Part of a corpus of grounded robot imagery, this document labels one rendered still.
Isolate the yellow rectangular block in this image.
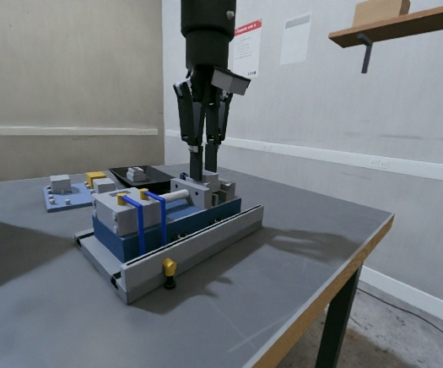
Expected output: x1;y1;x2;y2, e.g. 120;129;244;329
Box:
86;171;106;189

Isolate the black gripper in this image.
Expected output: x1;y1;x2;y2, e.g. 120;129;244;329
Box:
173;30;233;181

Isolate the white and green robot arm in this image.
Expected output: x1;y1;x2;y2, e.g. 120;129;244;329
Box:
181;0;251;95

